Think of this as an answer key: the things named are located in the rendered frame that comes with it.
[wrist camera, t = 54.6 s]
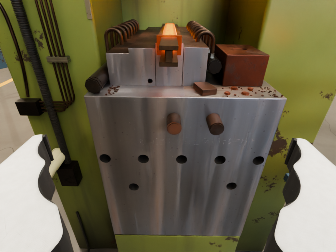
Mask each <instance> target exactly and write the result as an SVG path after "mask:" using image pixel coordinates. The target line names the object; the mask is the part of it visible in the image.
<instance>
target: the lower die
mask: <svg viewBox="0 0 336 252"><path fill-rule="evenodd" d="M164 29H165V24H163V25H162V27H148V28H147V29H146V30H140V31H138V32H136V34H134V35H133V36H131V37H130V39H127V42H124V40H123V44H124V45H120V43H119V44H117V45H116V46H115V47H114V48H112V49H111V50H110V51H108V52H107V53H106V60H107V67H108V74H109V81H110V85H111V86H194V83H200V82H206V74H207V65H208V56H209V47H208V46H207V45H206V44H205V43H204V42H203V41H202V40H201V39H200V41H199V42H196V39H194V37H193V36H192V34H190V32H189V31H188V29H187V27H178V25H177V24H175V29H176V33H177V35H182V48H181V55H178V56H177V59H178V67H160V59H161V55H157V35H163V33H164ZM149 79H152V81H153V82H152V83H148V80H149Z"/></svg>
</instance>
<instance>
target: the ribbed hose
mask: <svg viewBox="0 0 336 252"><path fill-rule="evenodd" d="M10 1H11V4H12V6H13V9H14V10H13V11H14V12H15V14H16V15H15V16H16V19H17V21H18V24H19V26H20V27H19V28H20V31H21V33H22V34H21V35H23V36H22V37H23V40H24V42H25V44H26V45H25V46H26V48H27V49H26V50H28V51H27V52H28V54H29V58H30V61H31V64H32V66H33V67H32V68H33V70H34V72H35V76H36V79H37V83H38V85H39V88H40V91H41V95H42V97H43V100H44V103H45V106H46V109H47V112H48V115H49V118H50V121H51V124H52V127H53V130H54V133H55V136H56V139H57V142H58V145H59V148H60V151H61V153H63V155H64V156H65V160H64V162H63V163H62V165H61V166H60V168H59V169H58V171H57V174H58V177H59V180H60V182H61V185H62V186H63V187H78V186H79V185H80V183H81V181H82V179H83V176H82V172H81V169H80V165H79V162H78V161H77V160H71V157H70V153H69V150H68V147H67V144H66V140H65V137H64V134H63V131H62V127H61V124H60V121H59V118H58V114H57V112H55V111H56V109H54V108H55V106H53V105H54V103H52V102H53V99H52V96H51V93H50V89H49V86H48V83H47V79H46V77H45V72H44V70H43V66H42V64H41V60H40V58H39V54H38V51H37V48H36V44H35V42H34V41H35V40H34V38H33V35H32V33H31V32H32V31H31V29H30V25H29V22H28V19H27V17H26V16H27V15H26V12H25V10H24V9H25V8H24V7H23V6H24V5H23V2H22V0H10Z"/></svg>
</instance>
